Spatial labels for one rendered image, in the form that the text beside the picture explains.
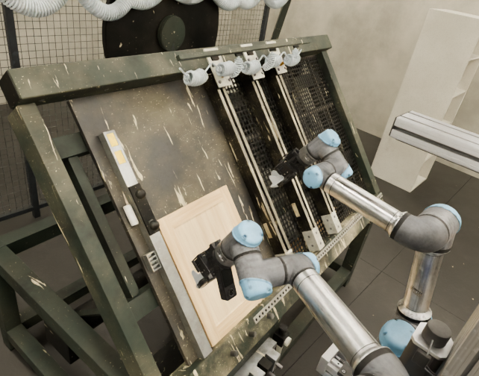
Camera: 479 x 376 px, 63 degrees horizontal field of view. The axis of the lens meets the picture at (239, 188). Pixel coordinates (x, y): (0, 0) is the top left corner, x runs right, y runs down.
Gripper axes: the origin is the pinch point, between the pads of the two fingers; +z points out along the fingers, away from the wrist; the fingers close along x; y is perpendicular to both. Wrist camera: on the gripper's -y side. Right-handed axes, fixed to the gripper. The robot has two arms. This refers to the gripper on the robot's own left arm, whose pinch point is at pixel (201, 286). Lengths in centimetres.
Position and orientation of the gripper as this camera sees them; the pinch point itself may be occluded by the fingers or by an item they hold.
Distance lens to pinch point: 129.4
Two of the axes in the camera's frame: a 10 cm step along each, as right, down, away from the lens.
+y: -5.6, -8.0, 2.3
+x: -6.8, 2.8, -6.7
